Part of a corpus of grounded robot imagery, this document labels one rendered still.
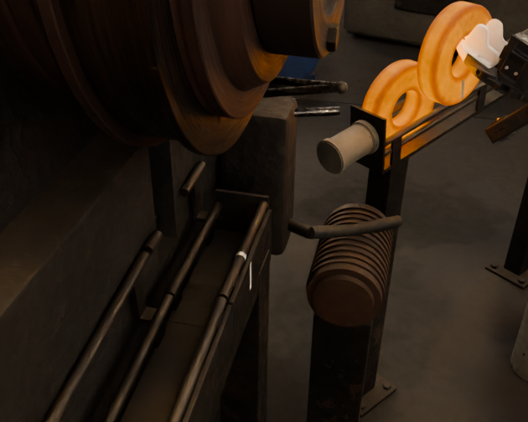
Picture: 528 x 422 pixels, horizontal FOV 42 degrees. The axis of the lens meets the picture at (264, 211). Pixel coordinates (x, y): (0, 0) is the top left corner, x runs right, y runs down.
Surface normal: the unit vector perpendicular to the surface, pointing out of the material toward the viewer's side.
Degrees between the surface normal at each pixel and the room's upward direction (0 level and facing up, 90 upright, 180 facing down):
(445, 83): 88
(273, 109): 0
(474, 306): 0
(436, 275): 0
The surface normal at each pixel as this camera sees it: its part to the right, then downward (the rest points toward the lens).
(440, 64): 0.67, 0.39
